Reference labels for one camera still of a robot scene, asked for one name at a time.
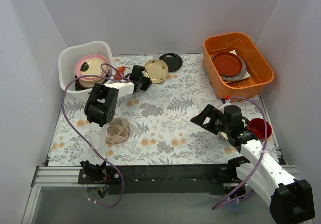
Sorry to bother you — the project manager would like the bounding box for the grey plate in orange bin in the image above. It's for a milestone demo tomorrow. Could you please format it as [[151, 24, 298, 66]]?
[[211, 52, 247, 81]]

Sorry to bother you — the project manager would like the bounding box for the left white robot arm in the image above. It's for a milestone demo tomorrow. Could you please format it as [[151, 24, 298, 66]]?
[[80, 65, 152, 184]]

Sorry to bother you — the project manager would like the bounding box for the white plastic bin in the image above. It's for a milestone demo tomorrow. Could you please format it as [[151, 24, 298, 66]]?
[[58, 41, 115, 103]]

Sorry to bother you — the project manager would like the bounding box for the orange plastic bin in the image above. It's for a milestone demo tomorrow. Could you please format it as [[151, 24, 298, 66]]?
[[202, 32, 274, 98]]

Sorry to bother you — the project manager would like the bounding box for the brown glass bowl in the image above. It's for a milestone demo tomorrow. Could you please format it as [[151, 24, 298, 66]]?
[[105, 117, 131, 145]]

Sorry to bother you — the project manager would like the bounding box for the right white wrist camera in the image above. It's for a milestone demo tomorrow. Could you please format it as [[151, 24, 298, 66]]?
[[218, 96, 231, 112]]

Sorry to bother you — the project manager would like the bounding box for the cream plate with flowers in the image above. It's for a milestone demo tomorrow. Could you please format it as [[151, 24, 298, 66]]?
[[144, 59, 169, 84]]

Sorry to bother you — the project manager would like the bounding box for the cream plate black patch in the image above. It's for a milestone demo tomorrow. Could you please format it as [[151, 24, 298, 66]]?
[[80, 58, 105, 75]]

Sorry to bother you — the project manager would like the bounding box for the floral table mat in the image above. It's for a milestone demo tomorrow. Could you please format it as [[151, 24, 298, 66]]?
[[47, 53, 280, 166]]

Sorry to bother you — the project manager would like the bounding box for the square board in orange bin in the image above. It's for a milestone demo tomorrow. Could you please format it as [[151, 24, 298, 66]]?
[[221, 50, 251, 87]]

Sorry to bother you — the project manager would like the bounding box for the large yellow round plate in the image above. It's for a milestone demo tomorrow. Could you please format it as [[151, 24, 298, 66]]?
[[76, 78, 107, 89]]

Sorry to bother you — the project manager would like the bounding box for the black metal base rail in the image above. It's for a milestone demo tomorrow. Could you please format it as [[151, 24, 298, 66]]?
[[31, 163, 301, 196]]

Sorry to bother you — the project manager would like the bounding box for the white small bowl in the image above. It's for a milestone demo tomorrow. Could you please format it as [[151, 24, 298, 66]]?
[[220, 132, 228, 140]]

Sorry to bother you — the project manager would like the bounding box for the pink round plate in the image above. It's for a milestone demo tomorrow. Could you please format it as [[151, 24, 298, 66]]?
[[75, 54, 109, 82]]

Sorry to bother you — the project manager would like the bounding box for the black round plate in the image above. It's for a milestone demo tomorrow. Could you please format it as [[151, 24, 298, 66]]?
[[159, 53, 183, 72]]

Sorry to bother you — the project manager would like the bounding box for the red and black mug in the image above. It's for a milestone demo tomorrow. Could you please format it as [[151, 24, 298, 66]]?
[[243, 117, 272, 139]]

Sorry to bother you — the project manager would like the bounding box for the small red plate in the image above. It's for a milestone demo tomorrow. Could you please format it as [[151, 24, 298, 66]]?
[[116, 66, 131, 77]]

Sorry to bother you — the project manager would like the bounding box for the red rimmed round plate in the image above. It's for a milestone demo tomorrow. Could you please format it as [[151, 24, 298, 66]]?
[[75, 77, 107, 89]]

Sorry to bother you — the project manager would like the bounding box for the red plate in orange bin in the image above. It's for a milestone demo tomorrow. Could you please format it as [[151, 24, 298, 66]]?
[[212, 52, 242, 77]]

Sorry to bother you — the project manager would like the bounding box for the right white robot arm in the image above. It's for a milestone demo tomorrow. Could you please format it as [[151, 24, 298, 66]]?
[[190, 105, 315, 223]]

